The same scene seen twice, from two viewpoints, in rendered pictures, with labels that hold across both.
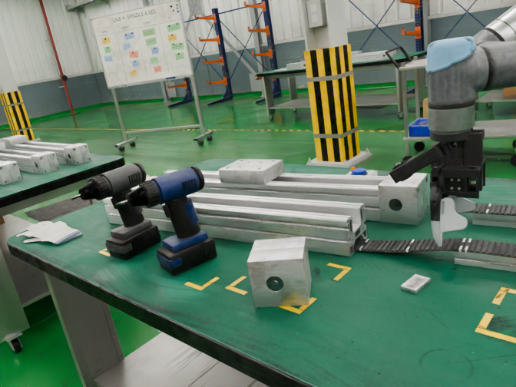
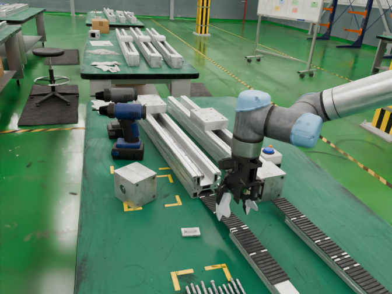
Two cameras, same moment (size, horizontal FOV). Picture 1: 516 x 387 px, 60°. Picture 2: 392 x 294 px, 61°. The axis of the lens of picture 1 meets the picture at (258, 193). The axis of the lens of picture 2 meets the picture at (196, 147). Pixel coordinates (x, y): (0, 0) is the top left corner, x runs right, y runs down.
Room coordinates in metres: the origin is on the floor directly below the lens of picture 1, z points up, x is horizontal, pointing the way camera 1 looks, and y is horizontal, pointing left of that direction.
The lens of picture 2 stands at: (0.06, -0.60, 1.40)
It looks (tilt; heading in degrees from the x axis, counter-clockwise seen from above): 26 degrees down; 28
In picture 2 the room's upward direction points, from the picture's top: 4 degrees clockwise
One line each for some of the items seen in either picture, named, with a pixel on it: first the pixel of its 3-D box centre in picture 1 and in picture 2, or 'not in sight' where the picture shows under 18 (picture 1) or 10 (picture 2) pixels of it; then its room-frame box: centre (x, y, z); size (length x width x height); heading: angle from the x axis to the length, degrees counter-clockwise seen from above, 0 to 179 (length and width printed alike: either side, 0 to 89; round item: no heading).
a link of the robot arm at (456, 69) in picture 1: (452, 72); (252, 115); (0.77, -0.36, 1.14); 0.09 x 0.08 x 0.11; 89
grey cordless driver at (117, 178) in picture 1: (116, 214); (114, 112); (1.07, 0.36, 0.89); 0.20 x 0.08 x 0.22; 139
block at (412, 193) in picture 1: (405, 196); (266, 181); (1.03, -0.36, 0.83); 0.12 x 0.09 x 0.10; 143
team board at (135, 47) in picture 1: (150, 81); (286, 17); (6.76, 1.27, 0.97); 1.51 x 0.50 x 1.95; 65
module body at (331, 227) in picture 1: (215, 215); (167, 136); (1.13, 0.12, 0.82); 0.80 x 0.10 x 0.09; 53
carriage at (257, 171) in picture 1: (252, 175); (208, 121); (1.28, 0.01, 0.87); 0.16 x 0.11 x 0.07; 53
